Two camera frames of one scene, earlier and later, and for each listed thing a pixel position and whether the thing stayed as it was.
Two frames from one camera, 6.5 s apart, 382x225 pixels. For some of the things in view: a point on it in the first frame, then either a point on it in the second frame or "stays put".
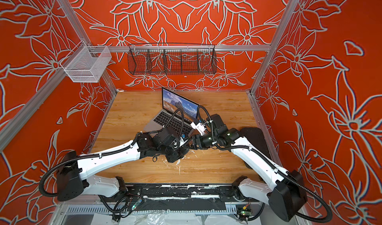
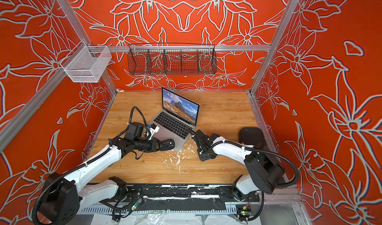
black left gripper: [177, 156] to [154, 142]
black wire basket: [173, 58] stays put
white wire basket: [86, 63] stays put
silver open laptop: [178, 114] stays put
